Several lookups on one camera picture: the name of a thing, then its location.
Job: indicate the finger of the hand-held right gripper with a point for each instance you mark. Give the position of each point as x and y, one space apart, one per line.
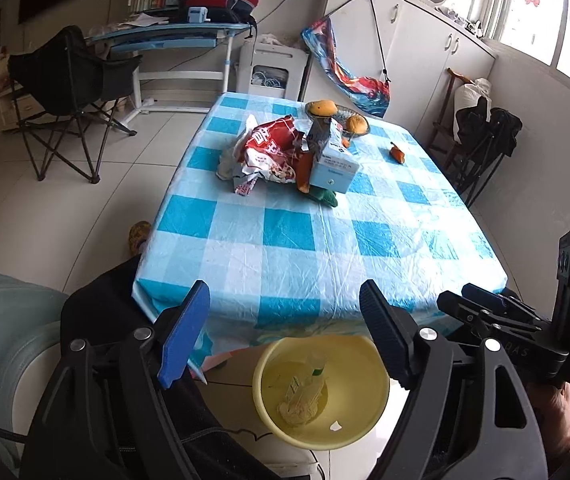
485 294
470 310

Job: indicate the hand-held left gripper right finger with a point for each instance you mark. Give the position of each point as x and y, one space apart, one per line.
385 335

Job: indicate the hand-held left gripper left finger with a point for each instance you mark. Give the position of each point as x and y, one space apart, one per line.
185 340

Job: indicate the yellow plastic basin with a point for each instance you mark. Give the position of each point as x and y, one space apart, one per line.
355 410

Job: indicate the short carrot stub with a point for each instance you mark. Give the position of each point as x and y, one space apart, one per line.
397 153

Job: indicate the white plastic bag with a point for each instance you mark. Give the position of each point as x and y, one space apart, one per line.
226 162

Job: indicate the person's right hand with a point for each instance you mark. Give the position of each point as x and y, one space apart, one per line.
557 415

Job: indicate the clear plastic bottle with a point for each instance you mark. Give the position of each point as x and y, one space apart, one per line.
312 375

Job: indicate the person's black pants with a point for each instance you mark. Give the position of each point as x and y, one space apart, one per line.
105 300

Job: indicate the patterned slipper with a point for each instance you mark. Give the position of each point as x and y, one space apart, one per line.
140 237

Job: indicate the crumpled paper wad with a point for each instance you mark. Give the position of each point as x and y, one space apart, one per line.
292 412

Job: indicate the blue white checked tablecloth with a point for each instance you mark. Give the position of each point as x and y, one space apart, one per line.
285 235

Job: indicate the green wrapper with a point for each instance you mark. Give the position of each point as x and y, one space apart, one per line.
326 197

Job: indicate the black folded chair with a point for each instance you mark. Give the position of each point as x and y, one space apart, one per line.
490 130

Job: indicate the light blue carton box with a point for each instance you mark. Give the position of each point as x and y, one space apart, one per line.
332 172

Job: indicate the long carrot piece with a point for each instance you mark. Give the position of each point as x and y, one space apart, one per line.
305 177

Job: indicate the pale green padded stool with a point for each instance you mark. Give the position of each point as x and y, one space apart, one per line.
5 335

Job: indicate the white sack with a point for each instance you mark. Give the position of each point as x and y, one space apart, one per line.
474 91

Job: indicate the red snack bag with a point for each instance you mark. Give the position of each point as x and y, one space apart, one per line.
265 152

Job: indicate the yellow mango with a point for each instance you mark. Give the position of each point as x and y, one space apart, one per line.
322 107
356 124

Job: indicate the dark mesh fruit bowl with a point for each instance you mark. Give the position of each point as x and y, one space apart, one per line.
345 116

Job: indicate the colourful printed bag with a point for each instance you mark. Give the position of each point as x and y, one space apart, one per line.
365 92

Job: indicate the white cabinet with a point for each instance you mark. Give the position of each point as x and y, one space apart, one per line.
415 45

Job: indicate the small drawer cabinet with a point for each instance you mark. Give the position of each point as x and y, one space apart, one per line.
12 110

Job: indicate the black folding camp chair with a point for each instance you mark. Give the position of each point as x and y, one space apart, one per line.
65 75

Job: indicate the white plastic stool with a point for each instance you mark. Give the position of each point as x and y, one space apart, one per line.
272 60

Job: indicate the blue white study desk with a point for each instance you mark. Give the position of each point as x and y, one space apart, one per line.
165 35

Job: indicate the small blue white device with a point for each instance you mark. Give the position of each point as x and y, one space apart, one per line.
198 14

